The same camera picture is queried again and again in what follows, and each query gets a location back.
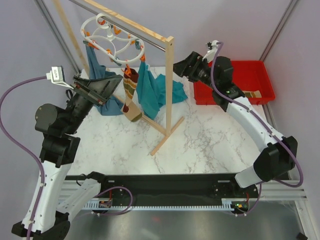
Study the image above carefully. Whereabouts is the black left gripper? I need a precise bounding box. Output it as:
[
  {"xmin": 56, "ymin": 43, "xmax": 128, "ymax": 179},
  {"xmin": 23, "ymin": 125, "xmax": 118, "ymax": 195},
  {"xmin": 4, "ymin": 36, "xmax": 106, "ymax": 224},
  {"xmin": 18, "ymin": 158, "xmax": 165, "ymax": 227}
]
[{"xmin": 65, "ymin": 73, "xmax": 124, "ymax": 133}]

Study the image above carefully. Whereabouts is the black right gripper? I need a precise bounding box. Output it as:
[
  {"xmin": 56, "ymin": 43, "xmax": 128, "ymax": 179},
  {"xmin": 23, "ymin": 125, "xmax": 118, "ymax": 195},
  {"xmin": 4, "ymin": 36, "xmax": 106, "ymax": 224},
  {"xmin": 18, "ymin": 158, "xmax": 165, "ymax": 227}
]
[{"xmin": 168, "ymin": 51, "xmax": 218, "ymax": 90}]

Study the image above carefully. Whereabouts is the striped sock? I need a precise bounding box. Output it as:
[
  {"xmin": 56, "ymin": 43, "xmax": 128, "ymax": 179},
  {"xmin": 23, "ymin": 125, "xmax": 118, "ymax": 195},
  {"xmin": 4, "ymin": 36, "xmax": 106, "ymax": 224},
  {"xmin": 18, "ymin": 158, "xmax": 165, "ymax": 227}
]
[
  {"xmin": 121, "ymin": 68, "xmax": 142, "ymax": 122},
  {"xmin": 244, "ymin": 90, "xmax": 262, "ymax": 98}
]

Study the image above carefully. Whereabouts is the white round clip hanger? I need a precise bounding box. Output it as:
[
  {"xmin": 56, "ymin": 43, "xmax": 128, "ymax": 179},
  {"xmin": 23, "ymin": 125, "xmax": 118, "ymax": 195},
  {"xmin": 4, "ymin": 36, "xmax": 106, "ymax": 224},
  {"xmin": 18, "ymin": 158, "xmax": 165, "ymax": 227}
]
[{"xmin": 80, "ymin": 13, "xmax": 145, "ymax": 67}]

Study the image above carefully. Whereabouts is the teal cloth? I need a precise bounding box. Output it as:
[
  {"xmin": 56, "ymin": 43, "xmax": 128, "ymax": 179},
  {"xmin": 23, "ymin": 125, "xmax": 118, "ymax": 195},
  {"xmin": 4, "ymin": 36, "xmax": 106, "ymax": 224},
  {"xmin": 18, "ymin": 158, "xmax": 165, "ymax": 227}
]
[{"xmin": 134, "ymin": 59, "xmax": 188, "ymax": 120}]

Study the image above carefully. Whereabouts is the orange clothespin holding cloth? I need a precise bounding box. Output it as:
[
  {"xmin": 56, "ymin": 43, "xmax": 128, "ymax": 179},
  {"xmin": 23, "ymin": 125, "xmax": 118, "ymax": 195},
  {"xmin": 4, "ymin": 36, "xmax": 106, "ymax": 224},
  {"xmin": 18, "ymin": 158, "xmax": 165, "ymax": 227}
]
[{"xmin": 140, "ymin": 54, "xmax": 146, "ymax": 62}]

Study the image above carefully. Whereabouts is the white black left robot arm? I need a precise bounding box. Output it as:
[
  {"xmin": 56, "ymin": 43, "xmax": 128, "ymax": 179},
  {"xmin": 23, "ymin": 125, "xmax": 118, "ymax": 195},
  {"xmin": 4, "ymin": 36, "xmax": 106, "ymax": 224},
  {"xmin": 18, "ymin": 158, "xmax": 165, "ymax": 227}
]
[{"xmin": 11, "ymin": 74, "xmax": 123, "ymax": 240}]

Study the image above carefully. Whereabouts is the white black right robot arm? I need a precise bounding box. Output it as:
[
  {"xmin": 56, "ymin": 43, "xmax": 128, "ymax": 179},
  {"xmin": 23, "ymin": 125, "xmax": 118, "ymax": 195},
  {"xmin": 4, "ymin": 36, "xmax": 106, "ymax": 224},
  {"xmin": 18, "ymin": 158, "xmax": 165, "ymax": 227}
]
[{"xmin": 173, "ymin": 51, "xmax": 304, "ymax": 197}]

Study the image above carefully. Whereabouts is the dark blue cloth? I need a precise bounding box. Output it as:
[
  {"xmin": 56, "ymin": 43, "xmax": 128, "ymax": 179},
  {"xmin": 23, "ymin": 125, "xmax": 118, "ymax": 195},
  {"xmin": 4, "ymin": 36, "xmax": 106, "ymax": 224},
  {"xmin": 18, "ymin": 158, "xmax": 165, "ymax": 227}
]
[{"xmin": 83, "ymin": 41, "xmax": 124, "ymax": 116}]

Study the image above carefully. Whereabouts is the teal clothespin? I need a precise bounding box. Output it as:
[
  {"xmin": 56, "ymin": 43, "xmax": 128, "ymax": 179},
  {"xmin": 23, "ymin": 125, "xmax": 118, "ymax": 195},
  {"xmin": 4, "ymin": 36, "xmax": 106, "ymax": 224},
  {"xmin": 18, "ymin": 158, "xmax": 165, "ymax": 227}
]
[{"xmin": 134, "ymin": 39, "xmax": 143, "ymax": 50}]

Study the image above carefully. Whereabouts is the orange clothespin top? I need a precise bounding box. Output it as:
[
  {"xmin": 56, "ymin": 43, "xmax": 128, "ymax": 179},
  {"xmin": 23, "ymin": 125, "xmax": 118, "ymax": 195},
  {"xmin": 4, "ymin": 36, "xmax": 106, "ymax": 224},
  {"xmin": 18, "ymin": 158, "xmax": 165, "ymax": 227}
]
[{"xmin": 113, "ymin": 25, "xmax": 122, "ymax": 35}]

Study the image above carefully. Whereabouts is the red plastic bin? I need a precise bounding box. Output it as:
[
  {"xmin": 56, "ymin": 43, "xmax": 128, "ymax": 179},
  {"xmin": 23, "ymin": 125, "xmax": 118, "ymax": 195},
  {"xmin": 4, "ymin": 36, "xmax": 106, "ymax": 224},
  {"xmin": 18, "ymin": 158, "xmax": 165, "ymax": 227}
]
[{"xmin": 193, "ymin": 60, "xmax": 276, "ymax": 106}]

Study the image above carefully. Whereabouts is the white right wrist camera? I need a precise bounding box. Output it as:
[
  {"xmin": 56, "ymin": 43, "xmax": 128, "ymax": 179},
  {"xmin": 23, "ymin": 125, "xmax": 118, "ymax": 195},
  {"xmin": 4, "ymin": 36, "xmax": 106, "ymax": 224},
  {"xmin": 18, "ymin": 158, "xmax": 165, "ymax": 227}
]
[{"xmin": 203, "ymin": 40, "xmax": 223, "ymax": 63}]

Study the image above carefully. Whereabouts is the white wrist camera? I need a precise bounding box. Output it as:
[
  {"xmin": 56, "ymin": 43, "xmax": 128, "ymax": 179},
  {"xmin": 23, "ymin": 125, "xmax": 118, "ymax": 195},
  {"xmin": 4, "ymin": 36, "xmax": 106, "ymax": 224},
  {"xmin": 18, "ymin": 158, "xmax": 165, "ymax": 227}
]
[
  {"xmin": 203, "ymin": 40, "xmax": 223, "ymax": 63},
  {"xmin": 46, "ymin": 66, "xmax": 73, "ymax": 89}
]

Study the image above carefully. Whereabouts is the wooden drying rack frame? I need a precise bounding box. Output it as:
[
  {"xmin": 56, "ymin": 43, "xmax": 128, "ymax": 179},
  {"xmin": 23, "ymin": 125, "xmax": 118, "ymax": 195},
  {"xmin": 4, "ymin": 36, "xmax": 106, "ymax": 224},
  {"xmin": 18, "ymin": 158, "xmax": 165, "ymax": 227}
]
[{"xmin": 51, "ymin": 0, "xmax": 185, "ymax": 157}]

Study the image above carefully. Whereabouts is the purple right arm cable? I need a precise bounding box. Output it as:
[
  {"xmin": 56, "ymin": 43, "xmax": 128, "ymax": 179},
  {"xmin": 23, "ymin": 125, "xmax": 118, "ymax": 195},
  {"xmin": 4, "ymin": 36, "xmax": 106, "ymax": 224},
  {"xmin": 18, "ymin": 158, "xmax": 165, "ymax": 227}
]
[{"xmin": 210, "ymin": 41, "xmax": 305, "ymax": 216}]

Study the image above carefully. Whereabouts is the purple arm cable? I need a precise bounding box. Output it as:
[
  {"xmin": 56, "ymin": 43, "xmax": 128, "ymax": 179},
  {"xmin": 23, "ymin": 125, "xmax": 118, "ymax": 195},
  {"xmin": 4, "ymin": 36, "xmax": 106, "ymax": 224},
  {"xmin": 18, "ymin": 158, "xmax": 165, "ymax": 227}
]
[
  {"xmin": 210, "ymin": 41, "xmax": 305, "ymax": 216},
  {"xmin": 0, "ymin": 76, "xmax": 51, "ymax": 240}
]

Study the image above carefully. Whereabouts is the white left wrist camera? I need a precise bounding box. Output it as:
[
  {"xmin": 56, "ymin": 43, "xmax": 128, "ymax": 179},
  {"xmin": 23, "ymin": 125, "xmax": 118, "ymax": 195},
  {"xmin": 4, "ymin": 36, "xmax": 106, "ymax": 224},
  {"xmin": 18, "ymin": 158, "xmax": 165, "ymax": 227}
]
[{"xmin": 46, "ymin": 66, "xmax": 73, "ymax": 89}]

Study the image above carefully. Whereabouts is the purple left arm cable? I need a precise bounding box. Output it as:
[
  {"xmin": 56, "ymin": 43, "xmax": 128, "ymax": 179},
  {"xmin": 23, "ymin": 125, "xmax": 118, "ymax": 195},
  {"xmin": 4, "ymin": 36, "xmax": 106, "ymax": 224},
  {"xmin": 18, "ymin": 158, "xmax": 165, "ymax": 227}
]
[{"xmin": 0, "ymin": 76, "xmax": 51, "ymax": 240}]

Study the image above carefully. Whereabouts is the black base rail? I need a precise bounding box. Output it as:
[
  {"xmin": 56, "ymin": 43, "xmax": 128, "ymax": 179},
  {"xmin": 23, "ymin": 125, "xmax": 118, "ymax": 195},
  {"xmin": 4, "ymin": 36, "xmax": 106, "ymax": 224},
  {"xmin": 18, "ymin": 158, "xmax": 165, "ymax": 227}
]
[{"xmin": 64, "ymin": 171, "xmax": 258, "ymax": 207}]

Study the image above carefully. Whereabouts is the white slotted cable duct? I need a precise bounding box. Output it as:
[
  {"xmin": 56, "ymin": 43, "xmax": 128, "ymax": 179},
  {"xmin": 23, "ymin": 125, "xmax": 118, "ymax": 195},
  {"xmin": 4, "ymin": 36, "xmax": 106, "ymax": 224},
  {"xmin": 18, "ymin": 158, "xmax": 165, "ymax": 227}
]
[{"xmin": 82, "ymin": 198, "xmax": 234, "ymax": 211}]

